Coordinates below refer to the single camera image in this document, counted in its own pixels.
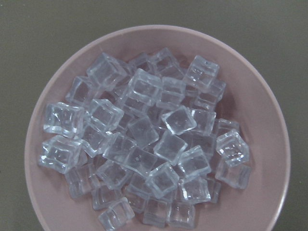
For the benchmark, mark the pink bowl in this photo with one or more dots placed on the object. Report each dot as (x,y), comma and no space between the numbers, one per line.
(248,100)

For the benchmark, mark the pile of clear ice cubes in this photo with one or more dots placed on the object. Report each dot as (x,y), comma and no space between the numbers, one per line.
(142,138)

